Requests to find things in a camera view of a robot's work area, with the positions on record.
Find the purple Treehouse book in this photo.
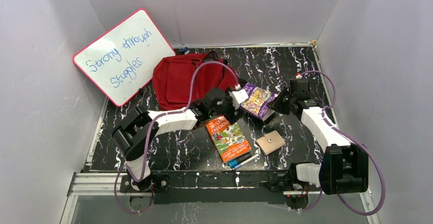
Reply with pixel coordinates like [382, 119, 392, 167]
[241, 82, 278, 121]

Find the orange Treehouse book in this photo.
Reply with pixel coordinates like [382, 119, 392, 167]
[206, 116, 251, 163]

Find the red student backpack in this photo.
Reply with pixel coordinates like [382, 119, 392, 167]
[152, 51, 246, 111]

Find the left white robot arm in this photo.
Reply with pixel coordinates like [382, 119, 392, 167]
[111, 88, 249, 191]

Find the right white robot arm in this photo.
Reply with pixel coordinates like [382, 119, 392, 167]
[268, 78, 369, 195]

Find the beige small wallet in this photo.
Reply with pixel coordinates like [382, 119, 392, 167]
[256, 131, 285, 156]

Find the white pen blue cap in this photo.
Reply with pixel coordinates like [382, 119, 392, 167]
[234, 154, 260, 170]

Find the black marker blue cap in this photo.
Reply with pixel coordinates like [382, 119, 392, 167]
[227, 153, 252, 168]

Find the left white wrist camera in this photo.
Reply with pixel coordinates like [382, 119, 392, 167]
[229, 88, 249, 110]

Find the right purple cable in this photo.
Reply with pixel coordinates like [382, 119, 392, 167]
[296, 70, 387, 216]

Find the purple cable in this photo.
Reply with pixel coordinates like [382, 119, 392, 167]
[296, 70, 387, 216]
[114, 61, 242, 215]

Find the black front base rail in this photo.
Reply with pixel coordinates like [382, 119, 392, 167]
[155, 170, 294, 205]

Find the white board pink frame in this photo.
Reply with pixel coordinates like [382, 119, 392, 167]
[73, 9, 175, 107]

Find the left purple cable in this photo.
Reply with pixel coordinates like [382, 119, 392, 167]
[114, 61, 242, 215]

